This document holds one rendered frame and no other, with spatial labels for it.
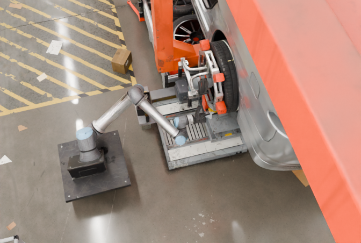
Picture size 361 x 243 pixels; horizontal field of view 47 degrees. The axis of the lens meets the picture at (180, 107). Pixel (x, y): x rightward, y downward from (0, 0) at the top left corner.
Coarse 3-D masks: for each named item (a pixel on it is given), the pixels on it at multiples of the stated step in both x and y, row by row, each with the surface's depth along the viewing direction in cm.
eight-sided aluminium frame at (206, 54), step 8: (200, 56) 388; (208, 56) 362; (200, 64) 398; (208, 64) 360; (200, 72) 403; (216, 72) 354; (208, 88) 405; (216, 88) 357; (216, 96) 358; (208, 104) 394
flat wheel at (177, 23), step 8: (184, 16) 473; (192, 16) 473; (176, 24) 466; (184, 24) 472; (192, 24) 470; (176, 32) 468; (184, 32) 483; (192, 32) 463; (200, 32) 463; (192, 40) 457
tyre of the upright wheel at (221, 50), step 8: (224, 40) 373; (216, 48) 361; (224, 48) 360; (216, 56) 361; (224, 56) 354; (232, 56) 354; (224, 64) 352; (232, 64) 353; (224, 72) 351; (232, 72) 351; (232, 80) 352; (224, 88) 359; (232, 88) 354; (232, 96) 357; (232, 104) 365
